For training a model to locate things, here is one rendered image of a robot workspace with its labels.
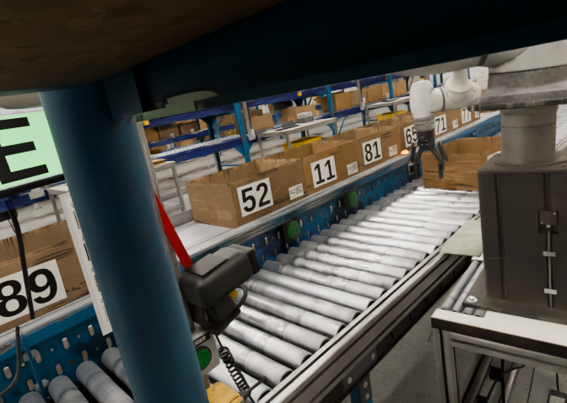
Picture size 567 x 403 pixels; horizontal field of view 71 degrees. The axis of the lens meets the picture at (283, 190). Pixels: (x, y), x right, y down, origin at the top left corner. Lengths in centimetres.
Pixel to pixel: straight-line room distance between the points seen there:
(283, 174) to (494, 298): 87
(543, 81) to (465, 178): 110
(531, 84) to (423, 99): 94
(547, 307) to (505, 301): 8
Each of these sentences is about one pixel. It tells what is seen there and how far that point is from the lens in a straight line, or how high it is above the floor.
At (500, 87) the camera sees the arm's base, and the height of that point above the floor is 125.
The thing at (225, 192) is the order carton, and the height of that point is 102.
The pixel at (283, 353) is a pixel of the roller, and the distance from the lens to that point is 100.
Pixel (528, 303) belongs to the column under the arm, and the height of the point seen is 76.
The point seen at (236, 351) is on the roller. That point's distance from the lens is 104.
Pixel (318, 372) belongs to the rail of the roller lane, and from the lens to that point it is 94.
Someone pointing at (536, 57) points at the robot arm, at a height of 129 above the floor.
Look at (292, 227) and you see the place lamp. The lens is 153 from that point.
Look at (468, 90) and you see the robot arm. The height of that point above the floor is 120.
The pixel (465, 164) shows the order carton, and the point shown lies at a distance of 199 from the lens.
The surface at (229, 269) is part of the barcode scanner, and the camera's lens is 62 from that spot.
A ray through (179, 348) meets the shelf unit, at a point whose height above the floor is 123.
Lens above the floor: 131
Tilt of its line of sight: 13 degrees down
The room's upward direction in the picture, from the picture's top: 11 degrees counter-clockwise
